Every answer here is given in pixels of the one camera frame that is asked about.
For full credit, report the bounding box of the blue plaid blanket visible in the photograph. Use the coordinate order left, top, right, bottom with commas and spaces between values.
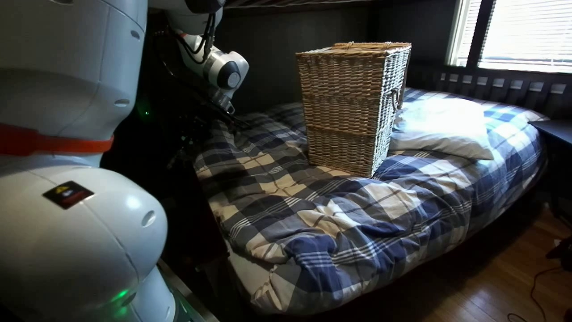
193, 87, 547, 316

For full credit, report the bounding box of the dark studded headboard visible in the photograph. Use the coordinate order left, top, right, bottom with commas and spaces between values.
413, 62, 572, 119

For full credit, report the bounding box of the woven wicker basket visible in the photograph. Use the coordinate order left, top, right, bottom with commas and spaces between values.
295, 39, 413, 178

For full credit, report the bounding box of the white pillow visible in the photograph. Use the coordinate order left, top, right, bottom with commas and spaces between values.
390, 94, 497, 162

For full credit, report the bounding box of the window with white blinds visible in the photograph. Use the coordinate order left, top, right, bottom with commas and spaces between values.
445, 0, 572, 76

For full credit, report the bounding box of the dark bedside table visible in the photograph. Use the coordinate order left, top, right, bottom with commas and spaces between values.
535, 116, 572, 221

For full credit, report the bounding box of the thin black floor cable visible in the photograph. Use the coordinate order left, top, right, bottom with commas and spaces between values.
506, 261, 572, 322

